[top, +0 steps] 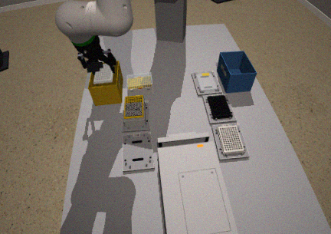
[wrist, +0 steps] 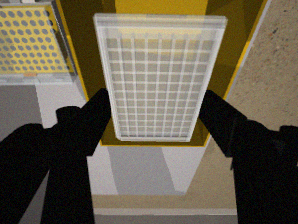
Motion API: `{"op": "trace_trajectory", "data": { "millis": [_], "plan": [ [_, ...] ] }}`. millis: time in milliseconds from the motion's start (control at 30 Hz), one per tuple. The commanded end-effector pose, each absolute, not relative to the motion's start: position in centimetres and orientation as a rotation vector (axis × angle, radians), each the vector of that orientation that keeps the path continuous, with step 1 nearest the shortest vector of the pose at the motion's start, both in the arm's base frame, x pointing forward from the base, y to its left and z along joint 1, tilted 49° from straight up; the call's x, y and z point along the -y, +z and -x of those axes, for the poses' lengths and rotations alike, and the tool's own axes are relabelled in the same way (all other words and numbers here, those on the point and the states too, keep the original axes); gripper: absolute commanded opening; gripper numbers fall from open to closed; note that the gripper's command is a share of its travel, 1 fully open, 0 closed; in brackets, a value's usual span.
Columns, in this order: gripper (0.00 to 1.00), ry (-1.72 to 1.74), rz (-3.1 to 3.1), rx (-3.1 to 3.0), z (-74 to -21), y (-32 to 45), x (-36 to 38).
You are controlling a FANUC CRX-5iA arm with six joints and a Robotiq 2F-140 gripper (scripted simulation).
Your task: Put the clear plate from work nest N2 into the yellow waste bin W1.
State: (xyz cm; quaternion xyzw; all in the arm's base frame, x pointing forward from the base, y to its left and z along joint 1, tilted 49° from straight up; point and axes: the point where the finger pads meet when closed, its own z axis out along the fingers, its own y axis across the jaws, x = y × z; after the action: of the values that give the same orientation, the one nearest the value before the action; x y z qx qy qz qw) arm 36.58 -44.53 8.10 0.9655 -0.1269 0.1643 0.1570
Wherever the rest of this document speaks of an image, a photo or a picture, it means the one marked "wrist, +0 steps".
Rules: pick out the yellow open bin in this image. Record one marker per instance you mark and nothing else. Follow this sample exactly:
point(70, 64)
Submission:
point(76, 15)

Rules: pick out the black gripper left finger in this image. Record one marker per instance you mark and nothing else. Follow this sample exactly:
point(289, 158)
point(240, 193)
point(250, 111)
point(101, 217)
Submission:
point(27, 154)

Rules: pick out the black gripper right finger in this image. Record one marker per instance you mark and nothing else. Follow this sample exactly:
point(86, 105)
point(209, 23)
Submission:
point(265, 191)

